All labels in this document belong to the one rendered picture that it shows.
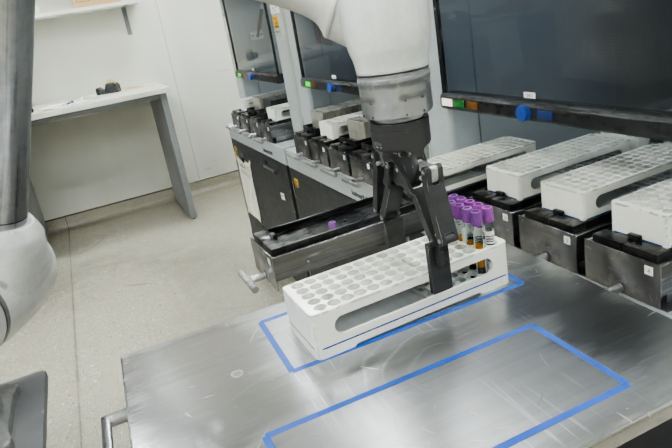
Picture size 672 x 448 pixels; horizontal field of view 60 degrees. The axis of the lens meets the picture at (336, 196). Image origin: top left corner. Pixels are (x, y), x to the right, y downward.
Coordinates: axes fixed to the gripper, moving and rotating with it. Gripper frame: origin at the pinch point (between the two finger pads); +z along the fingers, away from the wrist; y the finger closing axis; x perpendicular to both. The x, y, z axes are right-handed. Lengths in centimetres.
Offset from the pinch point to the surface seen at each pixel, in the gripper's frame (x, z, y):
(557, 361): 2.9, 5.3, 22.1
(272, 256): -10.5, 7.0, -33.9
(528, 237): 31.0, 10.3, -12.9
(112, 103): -11, 1, -320
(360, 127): 40, 1, -91
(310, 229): 0.3, 7.1, -41.0
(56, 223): -66, 82, -390
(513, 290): 10.1, 5.3, 7.1
